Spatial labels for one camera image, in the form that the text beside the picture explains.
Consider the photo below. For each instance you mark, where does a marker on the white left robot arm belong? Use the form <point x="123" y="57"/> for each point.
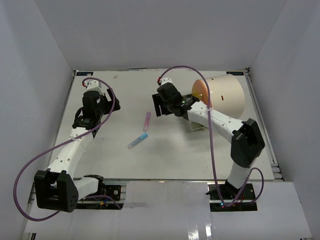
<point x="55" y="188"/>

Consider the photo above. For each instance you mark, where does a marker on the pink clear highlighter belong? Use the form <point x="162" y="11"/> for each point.
<point x="146" y="122"/>

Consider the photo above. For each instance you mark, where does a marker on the aluminium rail right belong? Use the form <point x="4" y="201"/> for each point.
<point x="269" y="148"/>

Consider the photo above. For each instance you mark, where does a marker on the cream round drawer organizer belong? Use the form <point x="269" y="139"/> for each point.
<point x="225" y="94"/>

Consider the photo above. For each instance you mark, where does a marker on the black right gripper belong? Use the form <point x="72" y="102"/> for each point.
<point x="158" y="101"/>

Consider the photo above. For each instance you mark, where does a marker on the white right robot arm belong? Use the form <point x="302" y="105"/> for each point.
<point x="244" y="136"/>

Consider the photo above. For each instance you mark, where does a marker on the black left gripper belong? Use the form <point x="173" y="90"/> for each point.
<point x="108" y="103"/>

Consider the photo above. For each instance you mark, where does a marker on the blue cap clear highlighter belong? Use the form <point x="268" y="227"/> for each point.
<point x="138" y="140"/>

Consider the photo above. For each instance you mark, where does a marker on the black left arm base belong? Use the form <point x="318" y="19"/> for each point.
<point x="112" y="191"/>

